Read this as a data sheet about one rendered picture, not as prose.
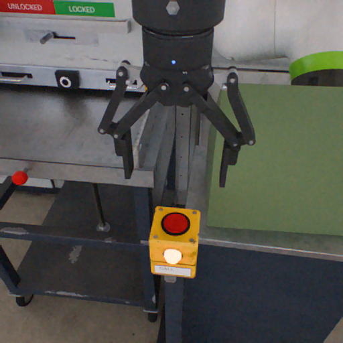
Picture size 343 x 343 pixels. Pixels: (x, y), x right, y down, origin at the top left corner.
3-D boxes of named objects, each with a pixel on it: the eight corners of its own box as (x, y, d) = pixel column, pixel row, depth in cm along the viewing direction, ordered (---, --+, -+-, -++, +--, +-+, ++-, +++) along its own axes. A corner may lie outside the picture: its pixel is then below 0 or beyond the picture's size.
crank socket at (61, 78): (76, 90, 96) (73, 74, 93) (57, 89, 97) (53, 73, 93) (80, 86, 98) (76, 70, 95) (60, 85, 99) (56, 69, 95)
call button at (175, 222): (186, 238, 54) (186, 232, 53) (162, 236, 54) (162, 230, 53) (188, 220, 57) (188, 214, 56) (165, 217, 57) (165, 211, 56)
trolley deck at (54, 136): (155, 188, 77) (154, 169, 73) (-89, 167, 82) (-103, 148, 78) (182, 67, 127) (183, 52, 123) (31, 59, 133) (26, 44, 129)
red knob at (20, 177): (26, 187, 75) (21, 177, 73) (13, 186, 76) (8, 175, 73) (34, 174, 79) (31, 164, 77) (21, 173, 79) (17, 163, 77)
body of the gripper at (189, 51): (220, 13, 36) (212, 90, 42) (144, 9, 36) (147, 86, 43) (219, 36, 30) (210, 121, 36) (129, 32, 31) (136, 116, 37)
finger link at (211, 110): (181, 74, 39) (189, 67, 38) (234, 136, 44) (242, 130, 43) (177, 89, 36) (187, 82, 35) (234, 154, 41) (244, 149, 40)
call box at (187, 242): (194, 279, 58) (197, 245, 51) (151, 275, 59) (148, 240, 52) (197, 242, 64) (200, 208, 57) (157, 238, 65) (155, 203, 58)
